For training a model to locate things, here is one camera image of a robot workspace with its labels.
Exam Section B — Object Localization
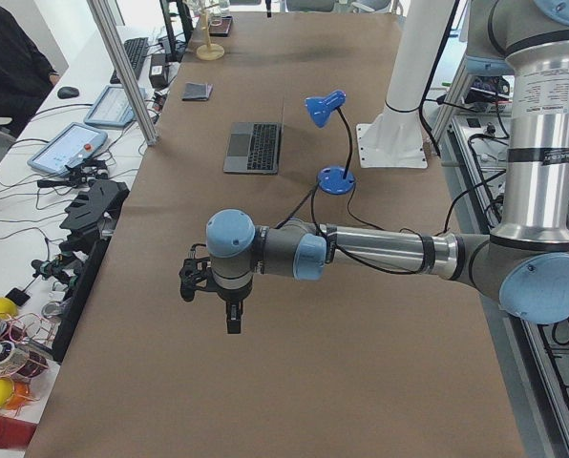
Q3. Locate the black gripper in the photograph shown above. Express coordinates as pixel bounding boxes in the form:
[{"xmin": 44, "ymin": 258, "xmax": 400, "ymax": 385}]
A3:
[{"xmin": 217, "ymin": 284, "xmax": 252, "ymax": 335}]

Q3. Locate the grey laptop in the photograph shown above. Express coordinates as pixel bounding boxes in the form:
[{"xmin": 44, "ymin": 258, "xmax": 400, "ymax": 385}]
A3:
[{"xmin": 222, "ymin": 96, "xmax": 285, "ymax": 176}]

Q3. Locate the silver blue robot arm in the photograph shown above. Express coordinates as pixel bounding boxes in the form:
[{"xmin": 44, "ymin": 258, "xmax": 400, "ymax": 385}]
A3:
[{"xmin": 206, "ymin": 1, "xmax": 569, "ymax": 334}]

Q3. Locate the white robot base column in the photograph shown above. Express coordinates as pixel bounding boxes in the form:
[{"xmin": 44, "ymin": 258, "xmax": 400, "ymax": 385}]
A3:
[{"xmin": 357, "ymin": 0, "xmax": 458, "ymax": 169}]

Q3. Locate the blue desk lamp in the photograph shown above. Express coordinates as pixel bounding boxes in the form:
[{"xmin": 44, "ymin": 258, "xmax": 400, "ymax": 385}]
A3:
[{"xmin": 305, "ymin": 90, "xmax": 356, "ymax": 195}]

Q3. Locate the black plastic rack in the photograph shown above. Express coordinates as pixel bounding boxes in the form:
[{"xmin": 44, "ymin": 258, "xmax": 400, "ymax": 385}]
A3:
[{"xmin": 52, "ymin": 179, "xmax": 130, "ymax": 364}]

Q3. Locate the dark grey wallet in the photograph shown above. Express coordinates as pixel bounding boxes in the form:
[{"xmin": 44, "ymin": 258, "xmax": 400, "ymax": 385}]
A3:
[{"xmin": 181, "ymin": 82, "xmax": 213, "ymax": 101}]

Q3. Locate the blue teach pendant tablet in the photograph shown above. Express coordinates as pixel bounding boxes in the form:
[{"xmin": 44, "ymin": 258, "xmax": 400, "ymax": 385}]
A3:
[{"xmin": 27, "ymin": 122, "xmax": 108, "ymax": 176}]

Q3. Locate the yellow ball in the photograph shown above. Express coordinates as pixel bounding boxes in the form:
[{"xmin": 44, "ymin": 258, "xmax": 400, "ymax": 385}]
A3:
[{"xmin": 0, "ymin": 297, "xmax": 18, "ymax": 319}]

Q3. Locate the black power adapter box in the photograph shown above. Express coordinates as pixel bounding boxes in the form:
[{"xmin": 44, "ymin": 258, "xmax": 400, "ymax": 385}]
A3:
[{"xmin": 149, "ymin": 52, "xmax": 169, "ymax": 90}]

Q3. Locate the wooden stand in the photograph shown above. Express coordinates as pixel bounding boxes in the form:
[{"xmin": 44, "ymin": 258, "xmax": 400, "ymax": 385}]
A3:
[{"xmin": 196, "ymin": 1, "xmax": 225, "ymax": 61}]

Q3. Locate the red cup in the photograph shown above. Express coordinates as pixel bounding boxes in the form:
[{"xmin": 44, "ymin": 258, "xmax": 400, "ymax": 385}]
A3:
[{"xmin": 0, "ymin": 416, "xmax": 37, "ymax": 450}]

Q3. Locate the black computer mouse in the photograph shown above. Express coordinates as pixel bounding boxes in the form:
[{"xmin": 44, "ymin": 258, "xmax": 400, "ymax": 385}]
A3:
[{"xmin": 56, "ymin": 86, "xmax": 80, "ymax": 99}]

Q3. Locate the black keyboard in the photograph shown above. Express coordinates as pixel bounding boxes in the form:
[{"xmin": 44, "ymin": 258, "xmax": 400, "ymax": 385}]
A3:
[{"xmin": 123, "ymin": 37, "xmax": 149, "ymax": 79}]

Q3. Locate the seated person in black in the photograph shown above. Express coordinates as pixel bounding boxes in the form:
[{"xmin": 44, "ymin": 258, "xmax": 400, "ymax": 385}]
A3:
[{"xmin": 0, "ymin": 7, "xmax": 60, "ymax": 136}]

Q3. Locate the aluminium frame post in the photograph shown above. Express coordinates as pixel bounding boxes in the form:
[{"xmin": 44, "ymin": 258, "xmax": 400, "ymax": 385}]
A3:
[{"xmin": 87, "ymin": 0, "xmax": 158, "ymax": 146}]

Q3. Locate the copper wire basket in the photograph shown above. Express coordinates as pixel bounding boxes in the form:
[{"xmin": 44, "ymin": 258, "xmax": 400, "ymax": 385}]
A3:
[{"xmin": 0, "ymin": 318, "xmax": 55, "ymax": 416}]

